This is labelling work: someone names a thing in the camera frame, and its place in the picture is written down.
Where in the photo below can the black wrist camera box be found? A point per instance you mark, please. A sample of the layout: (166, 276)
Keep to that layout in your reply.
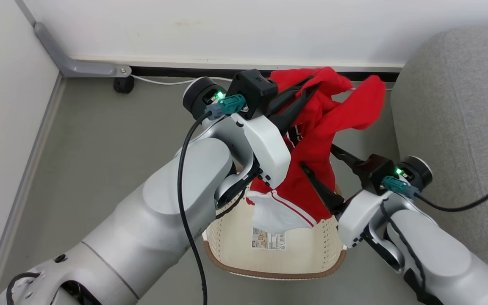
(252, 87)
(375, 169)

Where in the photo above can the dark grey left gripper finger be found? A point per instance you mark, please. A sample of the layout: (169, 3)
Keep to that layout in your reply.
(295, 88)
(297, 111)

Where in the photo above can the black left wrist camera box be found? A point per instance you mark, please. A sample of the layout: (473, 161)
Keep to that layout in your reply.
(252, 87)

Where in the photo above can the grey fabric sofa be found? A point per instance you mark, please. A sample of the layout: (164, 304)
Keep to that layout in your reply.
(460, 106)

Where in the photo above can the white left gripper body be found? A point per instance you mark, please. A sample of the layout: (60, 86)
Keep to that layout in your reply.
(269, 148)

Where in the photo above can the white wall trim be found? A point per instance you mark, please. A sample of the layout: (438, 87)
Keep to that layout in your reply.
(227, 62)

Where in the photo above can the grey metal corner bracket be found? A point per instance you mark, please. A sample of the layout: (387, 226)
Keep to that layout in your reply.
(74, 65)

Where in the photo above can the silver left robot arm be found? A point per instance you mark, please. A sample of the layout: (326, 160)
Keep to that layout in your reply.
(151, 228)

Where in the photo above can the black caster wheel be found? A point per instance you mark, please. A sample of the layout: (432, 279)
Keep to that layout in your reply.
(123, 84)

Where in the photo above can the grey wall skirting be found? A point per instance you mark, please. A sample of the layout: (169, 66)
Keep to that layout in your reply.
(28, 178)

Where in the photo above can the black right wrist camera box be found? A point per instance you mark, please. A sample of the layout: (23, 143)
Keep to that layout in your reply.
(375, 169)

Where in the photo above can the cream plastic laundry basket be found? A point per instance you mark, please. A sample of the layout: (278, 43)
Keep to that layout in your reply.
(303, 254)

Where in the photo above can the red and white garment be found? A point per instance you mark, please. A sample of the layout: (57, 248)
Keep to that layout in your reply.
(316, 140)

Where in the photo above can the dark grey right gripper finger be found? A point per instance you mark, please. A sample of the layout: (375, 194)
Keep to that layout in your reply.
(350, 159)
(326, 195)

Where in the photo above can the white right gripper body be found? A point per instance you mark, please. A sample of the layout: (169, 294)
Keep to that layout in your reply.
(358, 216)

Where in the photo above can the paper label sticker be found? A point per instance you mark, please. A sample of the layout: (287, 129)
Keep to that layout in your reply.
(268, 239)

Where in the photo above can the black baseboard strip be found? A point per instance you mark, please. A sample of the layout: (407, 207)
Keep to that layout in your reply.
(176, 72)

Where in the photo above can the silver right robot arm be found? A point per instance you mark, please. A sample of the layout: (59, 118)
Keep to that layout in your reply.
(434, 250)

